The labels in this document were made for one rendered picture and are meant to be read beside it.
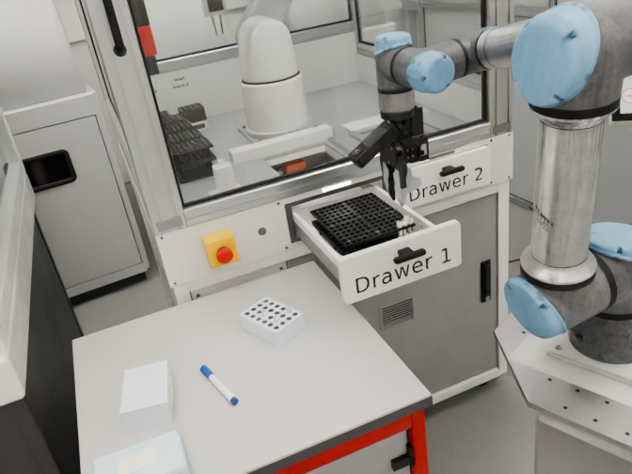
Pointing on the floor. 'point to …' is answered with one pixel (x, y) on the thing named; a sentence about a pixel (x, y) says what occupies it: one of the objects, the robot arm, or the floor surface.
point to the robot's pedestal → (578, 452)
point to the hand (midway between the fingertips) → (394, 198)
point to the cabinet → (420, 296)
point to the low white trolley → (261, 386)
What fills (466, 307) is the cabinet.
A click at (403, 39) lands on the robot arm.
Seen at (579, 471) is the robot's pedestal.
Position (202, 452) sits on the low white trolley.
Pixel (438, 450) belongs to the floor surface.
